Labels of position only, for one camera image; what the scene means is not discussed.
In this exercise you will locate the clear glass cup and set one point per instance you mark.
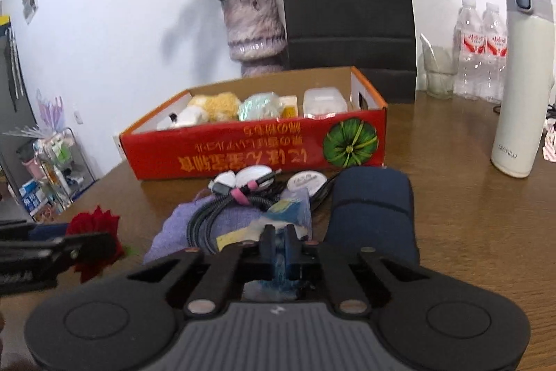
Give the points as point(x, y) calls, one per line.
point(438, 71)

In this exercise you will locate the purple box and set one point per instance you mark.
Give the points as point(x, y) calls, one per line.
point(173, 227)

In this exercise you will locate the white plug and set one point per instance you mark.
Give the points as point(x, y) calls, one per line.
point(223, 182)

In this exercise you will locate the navy cloth roll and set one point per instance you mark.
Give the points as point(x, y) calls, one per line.
point(373, 214)

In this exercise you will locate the white rounded case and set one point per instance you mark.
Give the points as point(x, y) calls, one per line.
point(193, 114)

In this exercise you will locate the white round compact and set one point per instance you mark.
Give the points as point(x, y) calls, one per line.
point(306, 182)

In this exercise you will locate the grey mottled vase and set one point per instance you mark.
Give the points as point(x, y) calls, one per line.
point(254, 27)

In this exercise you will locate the blue yellow plastic packet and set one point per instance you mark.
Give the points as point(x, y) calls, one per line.
point(289, 212)

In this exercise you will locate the white wall socket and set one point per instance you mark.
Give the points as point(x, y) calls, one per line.
point(78, 116)

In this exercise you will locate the white thermos flask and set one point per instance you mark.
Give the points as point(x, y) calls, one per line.
point(517, 93)

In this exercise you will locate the white round charger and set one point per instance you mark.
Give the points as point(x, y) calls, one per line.
point(256, 174)

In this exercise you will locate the metal shelf rack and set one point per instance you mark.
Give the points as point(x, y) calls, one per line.
point(52, 171)

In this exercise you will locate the black paper bag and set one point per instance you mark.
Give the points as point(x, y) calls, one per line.
point(347, 6)

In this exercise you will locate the red artificial flower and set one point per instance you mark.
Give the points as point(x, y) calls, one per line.
point(95, 223)

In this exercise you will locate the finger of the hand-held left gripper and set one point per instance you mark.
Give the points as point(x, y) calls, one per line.
point(89, 249)
point(50, 230)

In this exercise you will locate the purple wrapped bouquet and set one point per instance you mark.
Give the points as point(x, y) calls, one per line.
point(50, 110)

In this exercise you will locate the small yellow box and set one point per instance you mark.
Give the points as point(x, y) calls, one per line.
point(290, 108)

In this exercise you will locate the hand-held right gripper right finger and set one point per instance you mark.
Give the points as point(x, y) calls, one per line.
point(290, 249)

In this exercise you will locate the red orange cardboard box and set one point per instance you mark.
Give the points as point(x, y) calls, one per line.
point(260, 153)

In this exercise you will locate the red white packet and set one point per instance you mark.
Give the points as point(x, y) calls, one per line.
point(549, 149)

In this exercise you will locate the red label water bottle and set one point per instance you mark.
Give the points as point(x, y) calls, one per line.
point(495, 53)
point(471, 49)

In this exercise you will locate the clear plastic box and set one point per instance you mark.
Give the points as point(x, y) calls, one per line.
point(325, 103)

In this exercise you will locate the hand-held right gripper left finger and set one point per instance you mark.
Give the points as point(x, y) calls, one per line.
point(270, 249)

